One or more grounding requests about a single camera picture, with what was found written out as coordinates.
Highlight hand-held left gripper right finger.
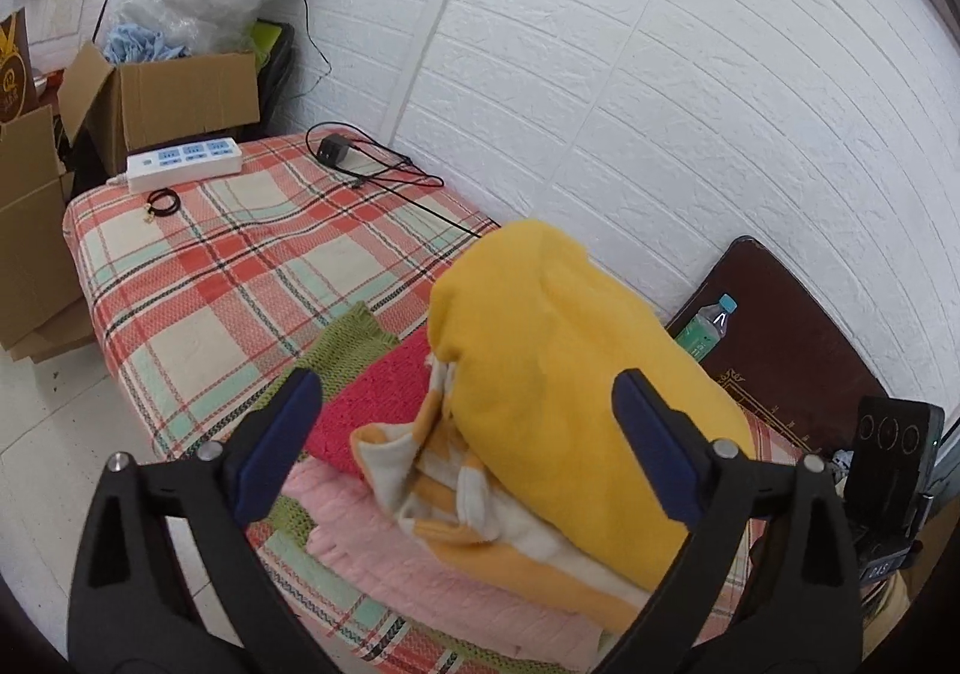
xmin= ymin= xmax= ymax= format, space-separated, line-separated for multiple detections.
xmin=600 ymin=368 xmax=863 ymax=674

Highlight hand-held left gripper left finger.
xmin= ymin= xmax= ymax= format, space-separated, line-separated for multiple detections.
xmin=67 ymin=368 xmax=338 ymax=674

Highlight yellow shirt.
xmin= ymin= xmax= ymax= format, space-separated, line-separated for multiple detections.
xmin=427 ymin=218 xmax=755 ymax=589

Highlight folded red knit garment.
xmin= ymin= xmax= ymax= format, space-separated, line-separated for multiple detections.
xmin=302 ymin=329 xmax=443 ymax=476

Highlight clear plastic water bottle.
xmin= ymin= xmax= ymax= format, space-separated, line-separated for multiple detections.
xmin=673 ymin=293 xmax=740 ymax=364

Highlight dark brown headboard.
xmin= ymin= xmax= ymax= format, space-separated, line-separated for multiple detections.
xmin=664 ymin=235 xmax=890 ymax=454

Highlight yellow white striped garment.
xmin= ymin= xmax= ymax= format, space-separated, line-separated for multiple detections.
xmin=352 ymin=355 xmax=653 ymax=634

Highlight plaid bed sheet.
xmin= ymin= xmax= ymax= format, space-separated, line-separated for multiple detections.
xmin=62 ymin=132 xmax=811 ymax=674

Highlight folded pink knit garment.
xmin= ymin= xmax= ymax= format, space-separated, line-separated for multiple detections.
xmin=281 ymin=456 xmax=653 ymax=667

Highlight white power strip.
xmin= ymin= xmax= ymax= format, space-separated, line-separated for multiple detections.
xmin=124 ymin=137 xmax=245 ymax=193

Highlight flattened cardboard boxes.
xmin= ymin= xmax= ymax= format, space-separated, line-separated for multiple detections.
xmin=0 ymin=104 xmax=97 ymax=364

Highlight open cardboard box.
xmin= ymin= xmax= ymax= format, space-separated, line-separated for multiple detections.
xmin=58 ymin=42 xmax=261 ymax=176

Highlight black and green case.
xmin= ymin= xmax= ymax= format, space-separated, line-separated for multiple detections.
xmin=251 ymin=20 xmax=297 ymax=120

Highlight light blue cloth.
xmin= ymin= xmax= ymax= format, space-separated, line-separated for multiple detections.
xmin=105 ymin=23 xmax=188 ymax=66

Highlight brown gift bag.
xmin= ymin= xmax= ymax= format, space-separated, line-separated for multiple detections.
xmin=0 ymin=10 xmax=35 ymax=124

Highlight black charger cable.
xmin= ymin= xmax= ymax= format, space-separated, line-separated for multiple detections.
xmin=306 ymin=122 xmax=485 ymax=240

